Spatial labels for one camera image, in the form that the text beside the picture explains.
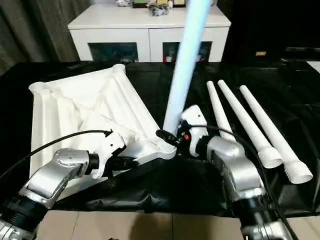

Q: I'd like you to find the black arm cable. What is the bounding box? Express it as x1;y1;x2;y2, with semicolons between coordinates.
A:
187;123;296;240
0;129;113;180

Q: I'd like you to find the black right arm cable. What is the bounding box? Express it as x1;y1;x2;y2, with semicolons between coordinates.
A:
187;123;296;240

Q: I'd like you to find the white plastic table leg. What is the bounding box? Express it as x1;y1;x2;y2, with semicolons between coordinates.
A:
206;81;237;142
217;79;283;169
162;0;212;133
239;84;314;185

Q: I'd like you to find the white plastic table top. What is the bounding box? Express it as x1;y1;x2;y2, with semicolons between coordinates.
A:
28;63;178;201

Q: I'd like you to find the grey tangled bundle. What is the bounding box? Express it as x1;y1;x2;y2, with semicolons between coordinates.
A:
148;6;169;18

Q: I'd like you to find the white sideboard cabinet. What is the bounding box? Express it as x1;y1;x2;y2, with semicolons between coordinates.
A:
67;4;232;63

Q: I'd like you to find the black work mat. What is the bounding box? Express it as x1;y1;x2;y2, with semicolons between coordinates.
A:
0;59;320;220

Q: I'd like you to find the white side table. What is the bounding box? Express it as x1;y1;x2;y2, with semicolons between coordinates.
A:
306;60;320;74

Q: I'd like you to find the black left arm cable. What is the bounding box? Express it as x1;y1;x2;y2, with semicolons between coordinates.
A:
0;129;113;180

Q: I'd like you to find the grey curtain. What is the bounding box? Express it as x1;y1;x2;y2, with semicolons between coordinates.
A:
0;0;92;75

